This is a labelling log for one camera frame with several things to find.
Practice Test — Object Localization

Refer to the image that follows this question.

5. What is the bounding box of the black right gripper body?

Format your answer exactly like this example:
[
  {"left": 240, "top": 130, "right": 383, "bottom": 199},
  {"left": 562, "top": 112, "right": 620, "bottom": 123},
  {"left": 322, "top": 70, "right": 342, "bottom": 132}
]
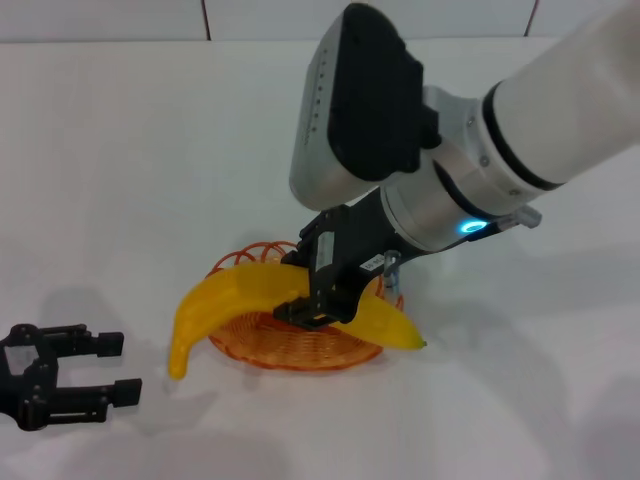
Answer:
[{"left": 296, "top": 187, "right": 417, "bottom": 320}]

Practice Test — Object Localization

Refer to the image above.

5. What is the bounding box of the yellow banana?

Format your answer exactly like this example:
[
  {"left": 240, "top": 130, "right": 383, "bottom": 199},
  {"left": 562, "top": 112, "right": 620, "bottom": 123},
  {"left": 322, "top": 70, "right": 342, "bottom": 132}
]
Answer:
[{"left": 167, "top": 263, "right": 429, "bottom": 384}]

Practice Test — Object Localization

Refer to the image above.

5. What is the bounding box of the orange woven plastic basket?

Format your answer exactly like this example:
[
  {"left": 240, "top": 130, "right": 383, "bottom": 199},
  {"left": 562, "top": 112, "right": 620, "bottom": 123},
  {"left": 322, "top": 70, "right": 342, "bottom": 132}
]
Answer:
[{"left": 206, "top": 240, "right": 405, "bottom": 372}]

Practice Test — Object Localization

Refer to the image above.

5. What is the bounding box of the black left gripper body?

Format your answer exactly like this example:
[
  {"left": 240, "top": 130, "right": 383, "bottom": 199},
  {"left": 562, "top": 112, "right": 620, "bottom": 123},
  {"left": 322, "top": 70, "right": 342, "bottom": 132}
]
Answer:
[{"left": 0, "top": 341, "right": 60, "bottom": 427}]

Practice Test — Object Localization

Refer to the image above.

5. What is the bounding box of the grey cable plug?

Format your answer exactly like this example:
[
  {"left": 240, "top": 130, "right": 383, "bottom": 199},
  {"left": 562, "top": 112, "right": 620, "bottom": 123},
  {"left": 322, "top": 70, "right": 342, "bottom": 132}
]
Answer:
[{"left": 498, "top": 206, "right": 544, "bottom": 231}]

